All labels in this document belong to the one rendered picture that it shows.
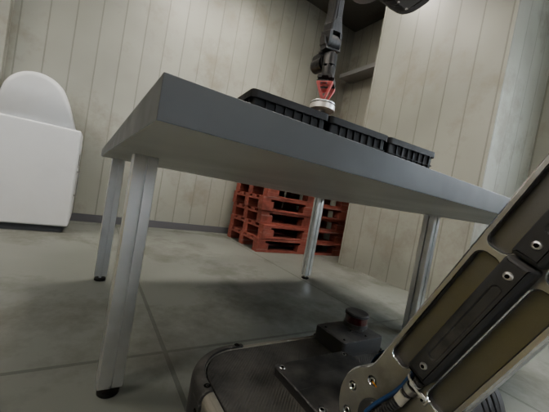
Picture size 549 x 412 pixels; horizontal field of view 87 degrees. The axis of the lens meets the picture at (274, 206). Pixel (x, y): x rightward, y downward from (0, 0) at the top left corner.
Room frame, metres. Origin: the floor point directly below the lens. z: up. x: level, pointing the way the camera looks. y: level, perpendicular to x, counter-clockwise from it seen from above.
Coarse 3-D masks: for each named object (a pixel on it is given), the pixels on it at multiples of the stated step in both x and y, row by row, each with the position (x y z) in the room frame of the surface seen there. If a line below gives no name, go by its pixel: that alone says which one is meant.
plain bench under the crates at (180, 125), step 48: (144, 96) 0.32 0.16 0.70; (192, 96) 0.25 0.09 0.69; (144, 144) 0.46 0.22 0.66; (192, 144) 0.35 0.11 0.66; (240, 144) 0.28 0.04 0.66; (288, 144) 0.31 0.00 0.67; (336, 144) 0.34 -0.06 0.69; (144, 192) 0.76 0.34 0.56; (336, 192) 0.91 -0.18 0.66; (384, 192) 0.56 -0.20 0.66; (432, 192) 0.46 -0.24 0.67; (480, 192) 0.55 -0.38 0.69; (144, 240) 0.77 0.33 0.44; (432, 240) 1.54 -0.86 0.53; (96, 384) 0.76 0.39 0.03
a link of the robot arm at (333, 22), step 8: (336, 0) 1.18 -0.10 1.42; (344, 0) 1.20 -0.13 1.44; (328, 8) 1.22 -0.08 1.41; (336, 8) 1.19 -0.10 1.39; (328, 16) 1.21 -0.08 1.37; (336, 16) 1.19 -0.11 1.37; (328, 24) 1.20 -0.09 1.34; (336, 24) 1.20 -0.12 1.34; (328, 32) 1.20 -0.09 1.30; (336, 32) 1.22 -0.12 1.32; (328, 40) 1.20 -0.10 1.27; (336, 40) 1.22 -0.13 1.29; (336, 48) 1.24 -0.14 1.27
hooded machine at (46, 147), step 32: (0, 96) 2.15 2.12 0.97; (32, 96) 2.24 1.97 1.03; (64, 96) 2.35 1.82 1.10; (0, 128) 2.14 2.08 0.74; (32, 128) 2.23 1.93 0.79; (64, 128) 2.34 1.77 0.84; (0, 160) 2.15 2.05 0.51; (32, 160) 2.25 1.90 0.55; (64, 160) 2.35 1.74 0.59; (0, 192) 2.16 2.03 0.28; (32, 192) 2.26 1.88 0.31; (64, 192) 2.37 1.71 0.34; (0, 224) 2.20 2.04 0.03; (32, 224) 2.28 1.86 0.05; (64, 224) 2.39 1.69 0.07
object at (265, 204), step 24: (240, 192) 3.56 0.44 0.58; (264, 192) 3.12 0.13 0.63; (288, 192) 3.69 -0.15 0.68; (240, 216) 3.51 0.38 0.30; (264, 216) 3.10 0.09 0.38; (288, 216) 3.68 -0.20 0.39; (336, 216) 3.64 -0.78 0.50; (240, 240) 3.37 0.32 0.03; (264, 240) 3.08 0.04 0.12; (288, 240) 3.26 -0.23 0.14; (336, 240) 3.66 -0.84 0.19
